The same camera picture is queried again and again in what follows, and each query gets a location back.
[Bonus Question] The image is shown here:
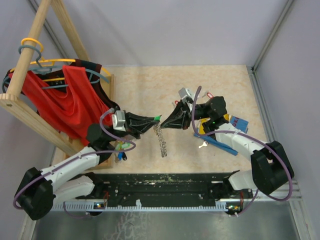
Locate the loose silver key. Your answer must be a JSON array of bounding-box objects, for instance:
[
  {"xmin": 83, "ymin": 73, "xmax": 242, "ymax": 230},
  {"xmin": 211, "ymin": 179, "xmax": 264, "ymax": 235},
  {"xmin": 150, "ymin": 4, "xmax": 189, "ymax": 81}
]
[{"xmin": 198, "ymin": 141, "xmax": 209, "ymax": 149}]

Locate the aluminium frame rail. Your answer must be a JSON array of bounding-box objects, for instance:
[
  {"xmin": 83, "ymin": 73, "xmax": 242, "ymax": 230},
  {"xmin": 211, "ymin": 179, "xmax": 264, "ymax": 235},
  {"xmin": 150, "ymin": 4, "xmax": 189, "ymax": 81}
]
[{"xmin": 253, "ymin": 0, "xmax": 320, "ymax": 239}]

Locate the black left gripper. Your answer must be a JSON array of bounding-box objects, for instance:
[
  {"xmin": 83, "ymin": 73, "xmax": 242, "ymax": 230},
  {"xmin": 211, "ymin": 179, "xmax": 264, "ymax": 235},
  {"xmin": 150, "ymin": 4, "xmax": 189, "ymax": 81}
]
[{"xmin": 105, "ymin": 109, "xmax": 160, "ymax": 143}]

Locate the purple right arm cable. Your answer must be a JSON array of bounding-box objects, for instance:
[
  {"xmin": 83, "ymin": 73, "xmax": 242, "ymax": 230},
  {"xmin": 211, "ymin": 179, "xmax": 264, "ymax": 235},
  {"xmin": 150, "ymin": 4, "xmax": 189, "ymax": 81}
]
[{"xmin": 190, "ymin": 86, "xmax": 295, "ymax": 217}]

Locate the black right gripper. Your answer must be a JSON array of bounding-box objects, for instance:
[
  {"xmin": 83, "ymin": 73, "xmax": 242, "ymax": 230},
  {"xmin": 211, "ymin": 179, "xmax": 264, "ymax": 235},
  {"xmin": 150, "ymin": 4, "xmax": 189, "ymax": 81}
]
[{"xmin": 160, "ymin": 99, "xmax": 211, "ymax": 131}]

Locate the green key tag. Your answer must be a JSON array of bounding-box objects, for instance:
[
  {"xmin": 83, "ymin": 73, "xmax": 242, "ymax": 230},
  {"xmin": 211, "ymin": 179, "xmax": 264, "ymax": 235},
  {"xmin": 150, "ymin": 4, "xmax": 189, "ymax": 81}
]
[{"xmin": 153, "ymin": 115, "xmax": 161, "ymax": 121}]

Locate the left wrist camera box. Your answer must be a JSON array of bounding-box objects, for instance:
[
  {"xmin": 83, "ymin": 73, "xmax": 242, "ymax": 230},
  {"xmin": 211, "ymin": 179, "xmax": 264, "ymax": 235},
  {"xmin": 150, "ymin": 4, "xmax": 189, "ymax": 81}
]
[{"xmin": 112, "ymin": 110, "xmax": 126, "ymax": 132}]

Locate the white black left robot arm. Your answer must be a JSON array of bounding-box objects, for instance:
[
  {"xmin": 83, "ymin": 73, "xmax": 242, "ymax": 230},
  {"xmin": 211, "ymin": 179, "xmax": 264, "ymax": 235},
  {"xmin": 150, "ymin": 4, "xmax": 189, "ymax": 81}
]
[{"xmin": 13, "ymin": 109, "xmax": 161, "ymax": 220}]

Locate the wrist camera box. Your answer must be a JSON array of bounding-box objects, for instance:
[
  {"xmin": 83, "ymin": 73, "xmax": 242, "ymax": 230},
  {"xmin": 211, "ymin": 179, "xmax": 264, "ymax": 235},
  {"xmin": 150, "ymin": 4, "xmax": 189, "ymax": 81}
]
[
  {"xmin": 178, "ymin": 87, "xmax": 195, "ymax": 104},
  {"xmin": 112, "ymin": 110, "xmax": 126, "ymax": 132}
]

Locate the teal clothes hanger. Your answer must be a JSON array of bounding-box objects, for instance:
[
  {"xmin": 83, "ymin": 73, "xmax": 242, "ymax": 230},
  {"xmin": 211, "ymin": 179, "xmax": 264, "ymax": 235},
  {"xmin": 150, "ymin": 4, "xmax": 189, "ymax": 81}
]
[{"xmin": 1, "ymin": 44, "xmax": 111, "ymax": 94}]

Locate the wooden clothes rack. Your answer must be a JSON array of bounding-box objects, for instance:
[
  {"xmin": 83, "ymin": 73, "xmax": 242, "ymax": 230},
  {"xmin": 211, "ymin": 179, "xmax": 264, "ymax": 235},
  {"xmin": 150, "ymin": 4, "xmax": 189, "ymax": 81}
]
[{"xmin": 0, "ymin": 0, "xmax": 117, "ymax": 172}]

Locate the yellow blue cartoon cloth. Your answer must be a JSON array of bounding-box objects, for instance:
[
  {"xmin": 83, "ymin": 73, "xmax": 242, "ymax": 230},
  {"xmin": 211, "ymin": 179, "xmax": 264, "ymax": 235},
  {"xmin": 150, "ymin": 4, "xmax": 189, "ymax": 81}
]
[{"xmin": 193, "ymin": 113, "xmax": 250, "ymax": 157}]

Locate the yellow clothes hanger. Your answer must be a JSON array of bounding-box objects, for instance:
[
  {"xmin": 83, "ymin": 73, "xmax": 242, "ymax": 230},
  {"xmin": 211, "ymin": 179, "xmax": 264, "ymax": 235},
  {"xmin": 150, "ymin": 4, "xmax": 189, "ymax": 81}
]
[{"xmin": 11, "ymin": 37, "xmax": 112, "ymax": 82}]

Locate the steel key ring disc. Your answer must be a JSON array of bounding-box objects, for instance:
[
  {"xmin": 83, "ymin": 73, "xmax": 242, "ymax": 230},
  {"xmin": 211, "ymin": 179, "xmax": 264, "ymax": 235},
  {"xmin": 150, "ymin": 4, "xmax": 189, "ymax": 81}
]
[{"xmin": 153, "ymin": 122, "xmax": 167, "ymax": 158}]

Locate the red shirt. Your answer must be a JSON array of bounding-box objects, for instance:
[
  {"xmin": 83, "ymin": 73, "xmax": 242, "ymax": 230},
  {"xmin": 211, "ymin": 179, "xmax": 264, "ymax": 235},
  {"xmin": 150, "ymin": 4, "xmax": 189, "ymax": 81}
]
[{"xmin": 22, "ymin": 65, "xmax": 110, "ymax": 146}]

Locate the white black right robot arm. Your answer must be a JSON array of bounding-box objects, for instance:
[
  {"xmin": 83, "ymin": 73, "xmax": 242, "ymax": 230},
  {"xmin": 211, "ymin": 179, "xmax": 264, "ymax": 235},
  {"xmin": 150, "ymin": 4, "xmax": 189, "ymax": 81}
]
[{"xmin": 160, "ymin": 96, "xmax": 294, "ymax": 198}]

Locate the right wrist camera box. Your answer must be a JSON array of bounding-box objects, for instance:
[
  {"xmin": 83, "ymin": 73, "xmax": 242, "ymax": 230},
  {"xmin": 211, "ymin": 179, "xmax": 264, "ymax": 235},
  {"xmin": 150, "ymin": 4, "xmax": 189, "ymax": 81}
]
[{"xmin": 178, "ymin": 87, "xmax": 195, "ymax": 104}]

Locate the key tag bunch on blue disc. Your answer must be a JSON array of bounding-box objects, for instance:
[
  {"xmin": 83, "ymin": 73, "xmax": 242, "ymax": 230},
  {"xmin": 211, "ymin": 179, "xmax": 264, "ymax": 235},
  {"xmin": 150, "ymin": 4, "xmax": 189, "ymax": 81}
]
[{"xmin": 113, "ymin": 141, "xmax": 132, "ymax": 163}]

